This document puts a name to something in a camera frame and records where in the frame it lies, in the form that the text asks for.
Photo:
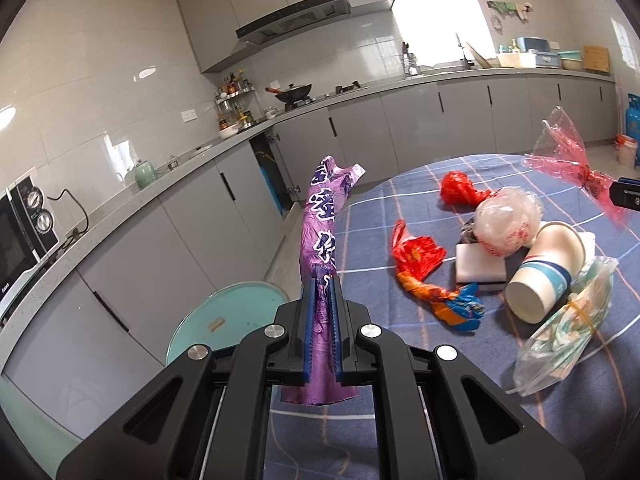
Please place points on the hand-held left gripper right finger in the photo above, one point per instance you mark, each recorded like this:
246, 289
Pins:
337, 332

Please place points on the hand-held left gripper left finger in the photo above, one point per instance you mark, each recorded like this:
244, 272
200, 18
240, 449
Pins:
309, 332

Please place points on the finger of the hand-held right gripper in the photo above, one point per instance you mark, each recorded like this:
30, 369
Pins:
627, 195

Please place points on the red transparent plastic bag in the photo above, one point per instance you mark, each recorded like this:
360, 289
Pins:
565, 160

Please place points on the teal enamel basin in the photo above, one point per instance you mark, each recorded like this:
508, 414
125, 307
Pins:
225, 320

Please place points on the red printed plastic bag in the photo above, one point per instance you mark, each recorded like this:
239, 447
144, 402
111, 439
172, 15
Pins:
415, 257

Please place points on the purple printed plastic bag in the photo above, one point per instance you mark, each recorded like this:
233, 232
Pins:
320, 220

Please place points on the clear plastic bag red print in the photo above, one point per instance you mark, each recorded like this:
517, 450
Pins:
507, 222

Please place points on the plain white sponge block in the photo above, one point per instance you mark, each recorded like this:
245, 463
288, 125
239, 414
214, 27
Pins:
475, 265

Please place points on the white orange bucket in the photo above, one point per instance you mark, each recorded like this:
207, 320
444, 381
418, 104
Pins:
625, 150

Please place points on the blue gas cylinder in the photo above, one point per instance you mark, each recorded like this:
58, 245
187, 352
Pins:
632, 120

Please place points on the white paper cup blue band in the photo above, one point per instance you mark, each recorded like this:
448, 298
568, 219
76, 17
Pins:
545, 280

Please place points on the blue orange snack wrapper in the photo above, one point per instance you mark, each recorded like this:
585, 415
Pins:
462, 310

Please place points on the blue plaid tablecloth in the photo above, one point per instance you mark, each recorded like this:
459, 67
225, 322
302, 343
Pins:
380, 210

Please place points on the wooden cutting board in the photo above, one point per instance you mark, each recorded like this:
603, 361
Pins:
596, 59

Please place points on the teal bowl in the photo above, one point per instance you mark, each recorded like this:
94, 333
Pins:
570, 61

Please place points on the clear bag of tissue packs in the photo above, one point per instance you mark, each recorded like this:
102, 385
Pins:
560, 340

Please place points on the dark crumpled wrapper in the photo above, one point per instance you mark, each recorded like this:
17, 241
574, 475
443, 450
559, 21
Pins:
467, 230

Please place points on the blue dish box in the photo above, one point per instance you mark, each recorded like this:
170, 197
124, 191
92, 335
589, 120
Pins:
542, 50

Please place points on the small red plastic bag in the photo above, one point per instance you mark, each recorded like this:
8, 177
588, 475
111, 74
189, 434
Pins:
456, 187

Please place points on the white plastic tray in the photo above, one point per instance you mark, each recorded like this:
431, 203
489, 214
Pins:
516, 60

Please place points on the grey kitchen counter cabinets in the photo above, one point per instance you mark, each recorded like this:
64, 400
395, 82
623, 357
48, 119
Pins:
150, 240

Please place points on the leaning wooden board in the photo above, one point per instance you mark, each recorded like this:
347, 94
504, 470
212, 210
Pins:
477, 57

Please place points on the white bowl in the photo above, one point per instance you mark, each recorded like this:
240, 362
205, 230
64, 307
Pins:
227, 131

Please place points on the kitchen faucet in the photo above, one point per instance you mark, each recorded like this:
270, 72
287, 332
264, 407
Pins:
460, 52

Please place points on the small steel pot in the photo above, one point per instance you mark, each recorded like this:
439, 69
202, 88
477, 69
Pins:
271, 111

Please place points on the green ceramic teapot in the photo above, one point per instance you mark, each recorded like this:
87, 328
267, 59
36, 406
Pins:
145, 175

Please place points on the gas stove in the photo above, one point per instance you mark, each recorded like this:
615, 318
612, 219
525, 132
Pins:
305, 102

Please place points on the metal spice rack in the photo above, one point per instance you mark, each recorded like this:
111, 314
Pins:
235, 105

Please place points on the black wok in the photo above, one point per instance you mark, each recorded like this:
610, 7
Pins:
295, 92

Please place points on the metal utensil holder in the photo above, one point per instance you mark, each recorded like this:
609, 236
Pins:
411, 62

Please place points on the bright window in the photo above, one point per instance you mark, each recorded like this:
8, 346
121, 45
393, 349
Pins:
435, 15

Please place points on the black silver microwave oven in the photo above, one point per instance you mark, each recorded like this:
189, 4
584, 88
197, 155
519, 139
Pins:
20, 240

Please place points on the black range hood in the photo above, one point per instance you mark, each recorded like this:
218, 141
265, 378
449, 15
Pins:
295, 17

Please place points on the grey upper cabinets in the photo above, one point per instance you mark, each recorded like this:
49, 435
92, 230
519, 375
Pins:
240, 15

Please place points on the white wall switch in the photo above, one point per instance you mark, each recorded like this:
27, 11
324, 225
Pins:
189, 115

